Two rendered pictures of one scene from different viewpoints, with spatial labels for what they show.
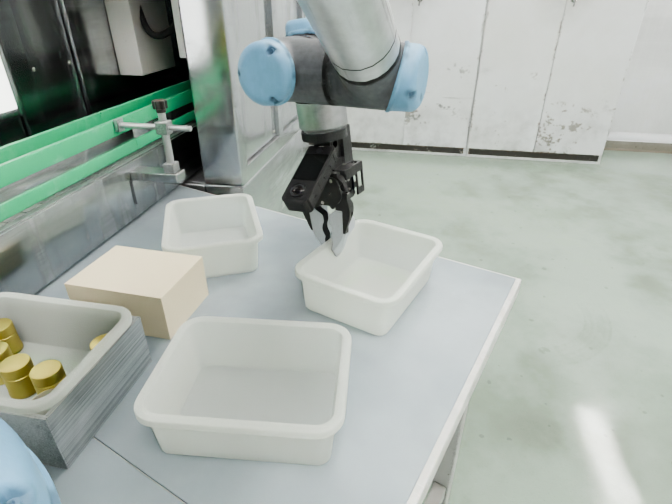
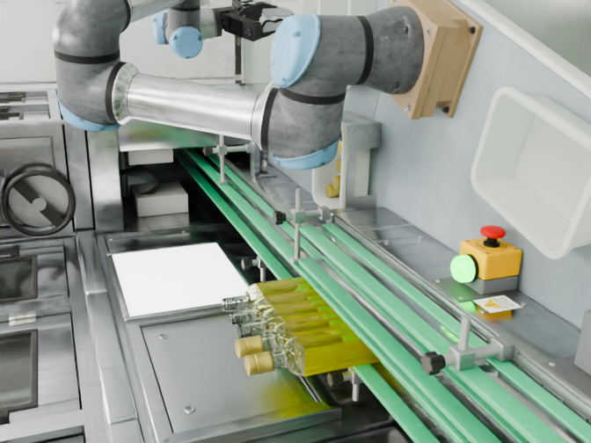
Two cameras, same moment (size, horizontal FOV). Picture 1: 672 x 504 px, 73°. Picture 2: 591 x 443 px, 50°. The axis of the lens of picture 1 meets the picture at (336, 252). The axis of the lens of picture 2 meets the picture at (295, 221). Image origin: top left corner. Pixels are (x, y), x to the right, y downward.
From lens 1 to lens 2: 101 cm
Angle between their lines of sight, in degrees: 13
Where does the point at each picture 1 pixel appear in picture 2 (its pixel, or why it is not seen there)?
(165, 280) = not seen: hidden behind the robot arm
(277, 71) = (186, 34)
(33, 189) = (262, 207)
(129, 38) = (162, 200)
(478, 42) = not seen: outside the picture
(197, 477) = not seen: hidden behind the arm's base
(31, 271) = (310, 205)
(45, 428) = (354, 127)
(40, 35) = (168, 240)
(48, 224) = (283, 200)
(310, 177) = (241, 25)
